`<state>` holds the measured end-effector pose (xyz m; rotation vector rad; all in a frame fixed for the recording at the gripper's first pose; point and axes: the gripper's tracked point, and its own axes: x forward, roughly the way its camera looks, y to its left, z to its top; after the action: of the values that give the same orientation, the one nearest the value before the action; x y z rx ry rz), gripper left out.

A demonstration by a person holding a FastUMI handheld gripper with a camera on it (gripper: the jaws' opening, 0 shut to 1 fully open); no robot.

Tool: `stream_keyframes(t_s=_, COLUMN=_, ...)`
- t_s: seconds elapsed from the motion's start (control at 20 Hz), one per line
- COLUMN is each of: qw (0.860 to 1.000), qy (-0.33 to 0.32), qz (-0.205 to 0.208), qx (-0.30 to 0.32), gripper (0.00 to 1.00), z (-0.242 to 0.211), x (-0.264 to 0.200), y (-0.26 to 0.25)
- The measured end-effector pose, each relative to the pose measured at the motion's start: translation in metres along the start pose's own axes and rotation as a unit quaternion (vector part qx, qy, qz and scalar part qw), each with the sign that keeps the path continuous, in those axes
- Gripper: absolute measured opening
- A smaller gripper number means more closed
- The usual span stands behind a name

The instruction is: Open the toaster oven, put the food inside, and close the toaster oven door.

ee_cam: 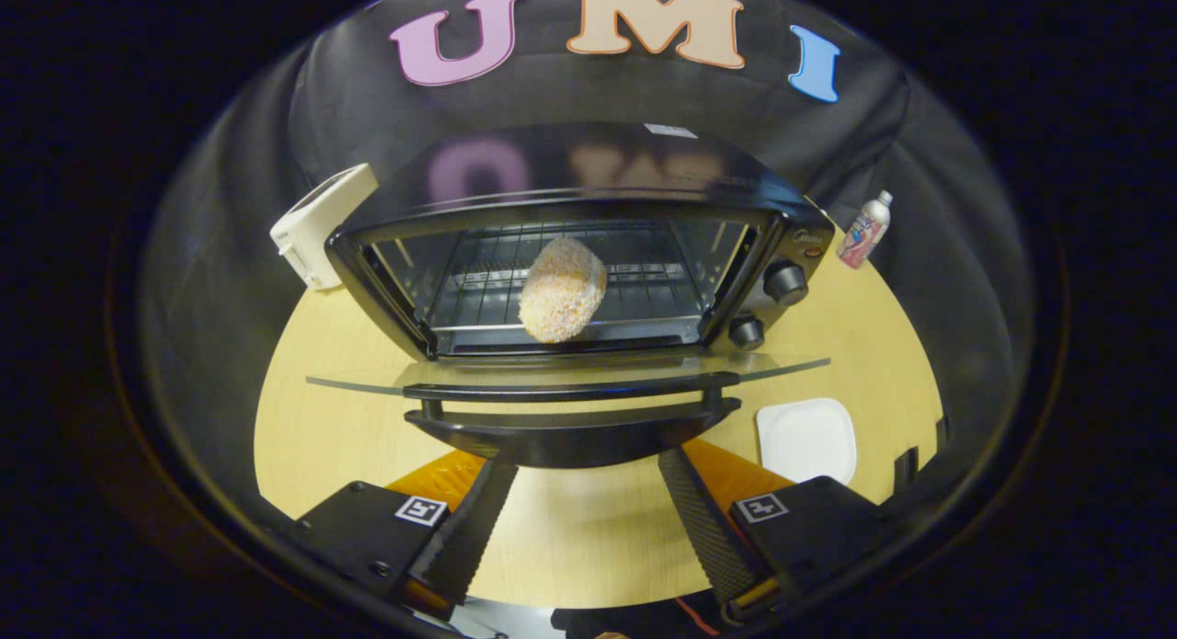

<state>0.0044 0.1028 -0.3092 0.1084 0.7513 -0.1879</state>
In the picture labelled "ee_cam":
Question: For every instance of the white spray bottle pink label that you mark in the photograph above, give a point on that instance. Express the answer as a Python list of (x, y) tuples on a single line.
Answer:
[(862, 234)]

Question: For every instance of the white square plate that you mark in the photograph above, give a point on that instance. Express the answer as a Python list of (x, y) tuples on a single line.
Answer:
[(807, 441)]

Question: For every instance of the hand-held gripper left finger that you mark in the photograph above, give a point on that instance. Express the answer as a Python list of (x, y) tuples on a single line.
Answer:
[(474, 529)]

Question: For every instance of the black table edge clamp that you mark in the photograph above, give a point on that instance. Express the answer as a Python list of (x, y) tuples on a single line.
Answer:
[(907, 470), (942, 433)]

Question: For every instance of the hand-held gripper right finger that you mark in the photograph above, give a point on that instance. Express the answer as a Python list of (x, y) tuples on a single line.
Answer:
[(703, 524)]

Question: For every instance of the black toaster oven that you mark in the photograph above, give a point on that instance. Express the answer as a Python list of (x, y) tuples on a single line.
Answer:
[(588, 170)]

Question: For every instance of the white bread toaster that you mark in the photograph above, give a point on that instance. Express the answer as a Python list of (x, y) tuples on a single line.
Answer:
[(322, 225)]

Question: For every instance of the black backdrop cloth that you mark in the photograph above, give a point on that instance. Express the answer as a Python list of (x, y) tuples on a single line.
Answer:
[(947, 216)]

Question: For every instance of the breaded food patty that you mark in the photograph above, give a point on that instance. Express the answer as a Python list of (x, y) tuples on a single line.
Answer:
[(563, 290)]

